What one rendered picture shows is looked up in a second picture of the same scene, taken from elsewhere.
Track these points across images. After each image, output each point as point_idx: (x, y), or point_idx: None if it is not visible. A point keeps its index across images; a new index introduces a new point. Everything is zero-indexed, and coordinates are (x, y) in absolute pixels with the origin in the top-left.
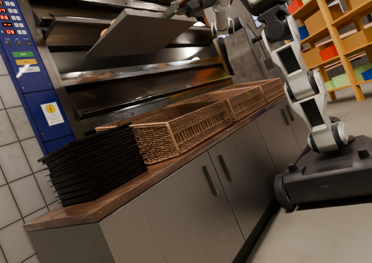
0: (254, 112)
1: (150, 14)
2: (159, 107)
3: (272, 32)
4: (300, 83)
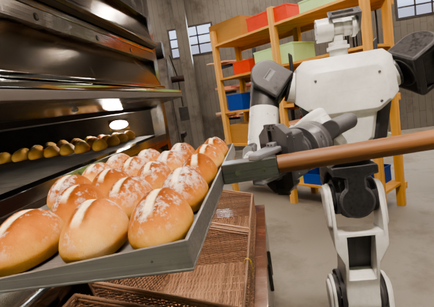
0: (259, 304)
1: (214, 200)
2: (72, 286)
3: (351, 205)
4: (365, 296)
